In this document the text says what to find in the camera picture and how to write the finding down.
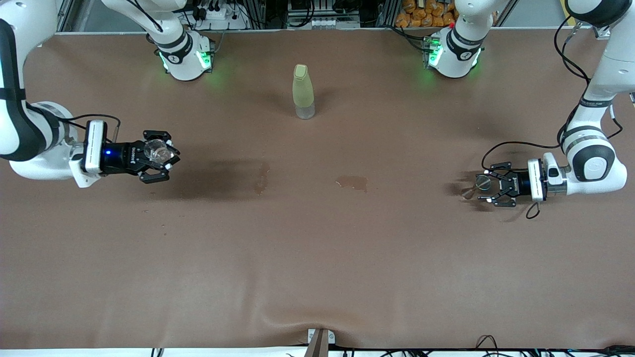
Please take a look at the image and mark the pile of orange bags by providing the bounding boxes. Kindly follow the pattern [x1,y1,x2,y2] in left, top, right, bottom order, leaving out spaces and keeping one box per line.
[395,0,459,28]

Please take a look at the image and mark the elongated liquid puddle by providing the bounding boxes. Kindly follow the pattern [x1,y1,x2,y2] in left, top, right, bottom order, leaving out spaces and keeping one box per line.
[253,162,271,196]

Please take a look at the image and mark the green bottle with glass base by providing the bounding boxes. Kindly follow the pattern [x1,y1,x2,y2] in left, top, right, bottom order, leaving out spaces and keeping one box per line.
[292,63,317,120]

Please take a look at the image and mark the small liquid puddle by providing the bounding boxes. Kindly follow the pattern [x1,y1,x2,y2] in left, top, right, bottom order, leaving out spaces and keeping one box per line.
[335,176,369,193]

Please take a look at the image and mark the steel double jigger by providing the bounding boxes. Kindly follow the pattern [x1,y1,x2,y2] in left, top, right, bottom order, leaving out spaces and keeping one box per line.
[461,176,492,201]

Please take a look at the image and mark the clear glass beaker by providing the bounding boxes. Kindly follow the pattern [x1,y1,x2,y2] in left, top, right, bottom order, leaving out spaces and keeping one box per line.
[144,139,175,165]

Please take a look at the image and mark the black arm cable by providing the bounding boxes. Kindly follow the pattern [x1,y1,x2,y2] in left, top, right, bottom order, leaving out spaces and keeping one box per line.
[63,114,122,145]
[481,14,624,220]

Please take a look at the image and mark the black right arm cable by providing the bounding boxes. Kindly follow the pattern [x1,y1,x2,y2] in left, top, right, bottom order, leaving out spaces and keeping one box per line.
[63,114,122,145]

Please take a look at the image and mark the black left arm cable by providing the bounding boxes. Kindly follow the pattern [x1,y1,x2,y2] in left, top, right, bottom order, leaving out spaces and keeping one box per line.
[481,14,624,220]

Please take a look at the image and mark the aluminium frame post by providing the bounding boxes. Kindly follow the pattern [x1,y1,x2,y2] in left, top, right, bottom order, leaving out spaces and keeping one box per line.
[54,0,76,32]

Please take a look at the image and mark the black cable bundle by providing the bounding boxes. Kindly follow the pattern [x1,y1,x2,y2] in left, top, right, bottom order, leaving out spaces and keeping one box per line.
[475,335,635,357]

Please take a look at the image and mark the white power strip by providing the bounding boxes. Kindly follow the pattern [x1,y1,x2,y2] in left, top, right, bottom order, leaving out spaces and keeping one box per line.
[194,4,249,30]

